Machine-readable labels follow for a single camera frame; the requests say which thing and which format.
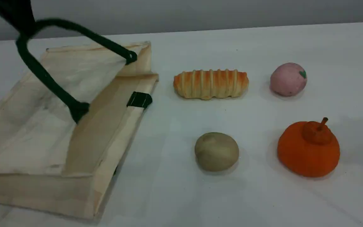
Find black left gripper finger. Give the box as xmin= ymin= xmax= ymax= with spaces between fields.
xmin=0 ymin=0 xmax=37 ymax=37

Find pink peach bun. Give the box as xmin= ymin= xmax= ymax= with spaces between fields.
xmin=270 ymin=62 xmax=307 ymax=97

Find beige round egg yolk pastry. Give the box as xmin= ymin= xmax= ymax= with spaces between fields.
xmin=194 ymin=132 xmax=239 ymax=172

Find white canvas handbag green handles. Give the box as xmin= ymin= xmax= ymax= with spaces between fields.
xmin=0 ymin=18 xmax=159 ymax=220

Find orange tangerine toy with stem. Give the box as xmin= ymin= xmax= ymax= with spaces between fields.
xmin=277 ymin=117 xmax=341 ymax=178

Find striped orange bread roll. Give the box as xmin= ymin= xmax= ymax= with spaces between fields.
xmin=173 ymin=69 xmax=250 ymax=101

